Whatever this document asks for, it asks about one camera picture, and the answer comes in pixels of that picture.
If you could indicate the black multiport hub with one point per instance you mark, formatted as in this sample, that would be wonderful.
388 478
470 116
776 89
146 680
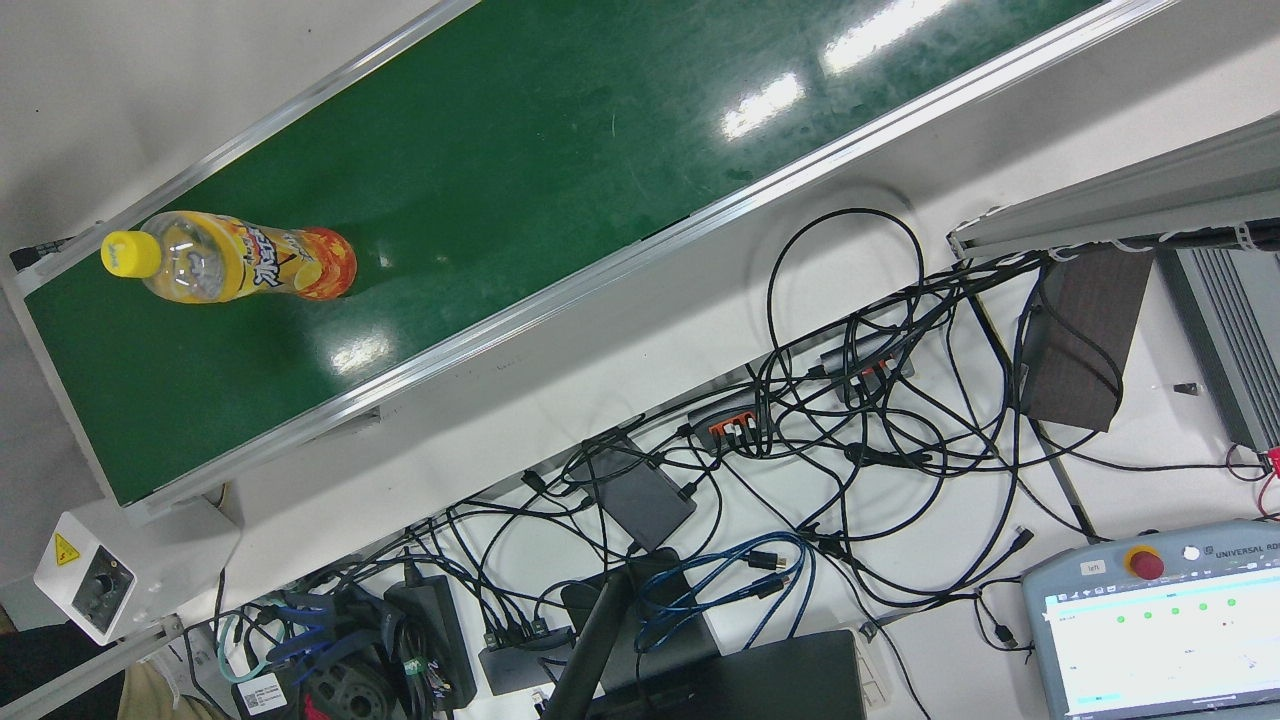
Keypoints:
515 665

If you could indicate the black usb hub orange ports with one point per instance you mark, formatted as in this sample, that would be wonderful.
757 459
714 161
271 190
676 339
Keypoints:
720 415

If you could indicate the grey teach pendant left label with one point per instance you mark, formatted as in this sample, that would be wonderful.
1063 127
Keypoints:
1150 650

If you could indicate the white conveyor control box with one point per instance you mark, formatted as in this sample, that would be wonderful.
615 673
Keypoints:
150 560

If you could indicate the orange juice bottle yellow cap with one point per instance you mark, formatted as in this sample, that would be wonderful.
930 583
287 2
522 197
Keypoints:
240 265

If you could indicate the green conveyor belt aluminium frame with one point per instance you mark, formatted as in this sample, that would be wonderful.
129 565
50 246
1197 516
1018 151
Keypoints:
500 180

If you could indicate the grey aluminium frame bar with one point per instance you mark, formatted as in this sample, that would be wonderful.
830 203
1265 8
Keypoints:
90 668

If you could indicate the grey ribbed power supply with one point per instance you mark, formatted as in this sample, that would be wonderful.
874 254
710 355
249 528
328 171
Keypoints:
1240 340

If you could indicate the white label tag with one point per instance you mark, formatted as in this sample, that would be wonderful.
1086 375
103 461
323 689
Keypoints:
262 693

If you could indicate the aluminium profile post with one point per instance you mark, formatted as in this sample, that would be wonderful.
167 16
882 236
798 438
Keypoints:
1150 195

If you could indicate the black cloth item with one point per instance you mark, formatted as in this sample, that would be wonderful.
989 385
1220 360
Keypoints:
40 655

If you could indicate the black power adapter brick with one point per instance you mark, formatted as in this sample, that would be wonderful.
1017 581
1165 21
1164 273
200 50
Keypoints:
430 630

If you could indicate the black computer monitor with stand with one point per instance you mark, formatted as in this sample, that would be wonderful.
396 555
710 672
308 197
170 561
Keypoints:
760 680

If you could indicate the white keyboard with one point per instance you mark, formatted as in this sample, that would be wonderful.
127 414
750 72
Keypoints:
872 680

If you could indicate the black flat rectangular box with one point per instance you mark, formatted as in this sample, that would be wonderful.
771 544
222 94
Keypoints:
640 500

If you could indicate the dark brown box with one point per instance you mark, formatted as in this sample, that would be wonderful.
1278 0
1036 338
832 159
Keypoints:
1085 340

